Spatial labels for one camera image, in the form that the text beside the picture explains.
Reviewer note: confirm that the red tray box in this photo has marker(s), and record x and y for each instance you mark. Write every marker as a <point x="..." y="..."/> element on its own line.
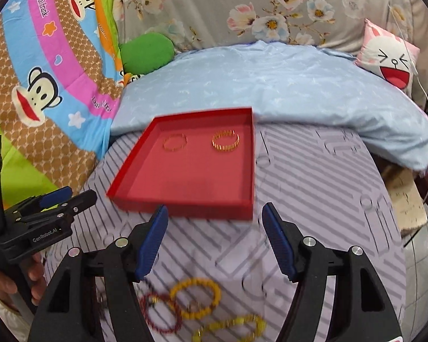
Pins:
<point x="199" y="178"/>

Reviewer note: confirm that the cartoon monkey blanket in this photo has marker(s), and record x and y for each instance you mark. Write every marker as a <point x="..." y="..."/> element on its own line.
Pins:
<point x="57" y="60"/>

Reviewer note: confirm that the person's left hand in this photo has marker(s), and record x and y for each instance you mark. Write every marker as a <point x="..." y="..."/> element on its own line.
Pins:
<point x="37" y="274"/>

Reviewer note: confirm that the beige cardboard box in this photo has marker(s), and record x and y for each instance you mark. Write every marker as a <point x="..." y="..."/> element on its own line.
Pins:
<point x="406" y="199"/>

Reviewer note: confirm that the green pillow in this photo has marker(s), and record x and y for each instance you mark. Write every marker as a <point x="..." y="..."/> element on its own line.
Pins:
<point x="146" y="53"/>

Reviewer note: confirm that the pink cartoon face pillow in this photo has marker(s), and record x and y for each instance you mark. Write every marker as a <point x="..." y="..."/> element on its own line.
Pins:
<point x="388" y="57"/>

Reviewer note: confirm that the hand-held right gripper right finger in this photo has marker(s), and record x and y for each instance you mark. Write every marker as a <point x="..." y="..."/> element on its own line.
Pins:
<point x="276" y="238"/>

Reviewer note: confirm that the grey floral cover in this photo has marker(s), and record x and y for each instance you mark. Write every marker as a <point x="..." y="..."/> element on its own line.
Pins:
<point x="235" y="7"/>

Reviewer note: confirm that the grey striped bed sheet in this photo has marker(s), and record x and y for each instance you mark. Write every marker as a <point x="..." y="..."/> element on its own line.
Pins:
<point x="324" y="192"/>

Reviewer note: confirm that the light blue quilt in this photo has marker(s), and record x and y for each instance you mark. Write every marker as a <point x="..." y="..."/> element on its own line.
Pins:
<point x="289" y="85"/>

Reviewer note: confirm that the person's left forearm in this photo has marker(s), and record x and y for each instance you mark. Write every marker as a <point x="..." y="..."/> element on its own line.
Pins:
<point x="1" y="322"/>

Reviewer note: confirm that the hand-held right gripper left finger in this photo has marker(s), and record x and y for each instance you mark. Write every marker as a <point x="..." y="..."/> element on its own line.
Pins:
<point x="153" y="242"/>

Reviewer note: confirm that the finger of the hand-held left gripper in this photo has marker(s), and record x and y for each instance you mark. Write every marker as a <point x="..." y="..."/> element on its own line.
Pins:
<point x="55" y="196"/>
<point x="80" y="201"/>

